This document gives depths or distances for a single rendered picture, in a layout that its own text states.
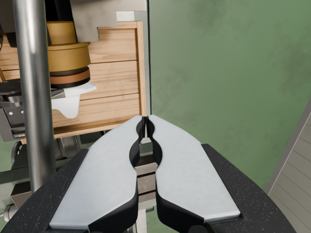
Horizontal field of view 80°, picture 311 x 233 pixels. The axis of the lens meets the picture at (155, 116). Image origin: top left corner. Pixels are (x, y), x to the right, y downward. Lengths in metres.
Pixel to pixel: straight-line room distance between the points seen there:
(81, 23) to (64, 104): 0.13
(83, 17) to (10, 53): 0.29
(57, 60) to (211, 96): 1.67
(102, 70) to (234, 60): 1.50
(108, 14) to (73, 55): 0.08
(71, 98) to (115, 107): 0.27
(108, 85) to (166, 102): 1.15
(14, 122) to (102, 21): 0.21
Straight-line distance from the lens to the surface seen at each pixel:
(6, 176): 0.74
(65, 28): 0.32
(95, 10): 0.32
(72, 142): 0.67
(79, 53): 0.31
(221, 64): 1.82
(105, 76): 0.56
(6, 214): 0.75
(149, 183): 0.70
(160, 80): 1.58
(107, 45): 0.54
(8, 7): 0.28
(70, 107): 0.35
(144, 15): 0.91
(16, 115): 0.36
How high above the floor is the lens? 1.42
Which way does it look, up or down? 57 degrees down
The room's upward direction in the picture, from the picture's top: 146 degrees clockwise
